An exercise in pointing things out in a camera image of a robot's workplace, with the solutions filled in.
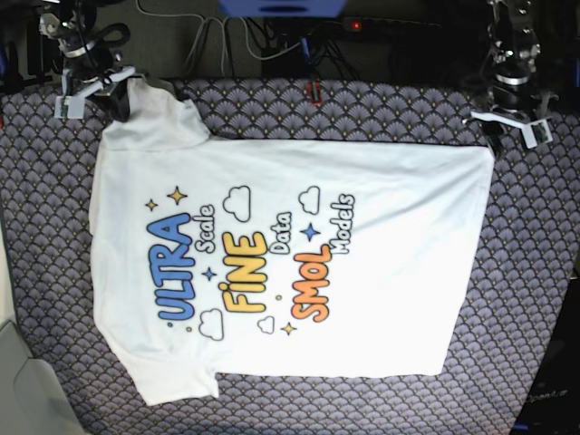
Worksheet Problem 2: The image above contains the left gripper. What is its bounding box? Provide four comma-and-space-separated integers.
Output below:
483, 82, 541, 158

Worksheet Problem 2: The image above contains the blue box at top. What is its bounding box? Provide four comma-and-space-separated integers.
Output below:
219, 0, 347, 18

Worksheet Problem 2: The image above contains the white cable bundle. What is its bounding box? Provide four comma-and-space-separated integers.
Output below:
135, 0, 300, 78

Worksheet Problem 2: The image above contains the red and black clamp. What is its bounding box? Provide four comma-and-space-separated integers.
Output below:
306, 80, 323, 107

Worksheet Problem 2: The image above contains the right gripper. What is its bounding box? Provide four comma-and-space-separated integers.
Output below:
67, 47, 131, 122

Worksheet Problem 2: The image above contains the black power strip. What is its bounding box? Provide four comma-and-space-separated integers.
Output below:
339, 16, 443, 34

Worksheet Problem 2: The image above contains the patterned grey table cloth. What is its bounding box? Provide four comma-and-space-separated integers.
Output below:
1, 85, 579, 434

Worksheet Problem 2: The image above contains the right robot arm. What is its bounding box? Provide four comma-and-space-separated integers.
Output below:
39, 1, 136, 122

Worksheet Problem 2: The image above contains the white printed T-shirt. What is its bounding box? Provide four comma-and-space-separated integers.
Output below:
89, 79, 494, 406

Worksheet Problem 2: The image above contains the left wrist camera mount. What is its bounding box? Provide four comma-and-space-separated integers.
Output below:
462, 111, 553, 150

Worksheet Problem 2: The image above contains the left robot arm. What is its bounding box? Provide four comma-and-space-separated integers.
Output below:
482, 1, 543, 158

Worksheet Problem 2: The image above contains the grey plastic bin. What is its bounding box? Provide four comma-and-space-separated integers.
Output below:
1, 320, 85, 434

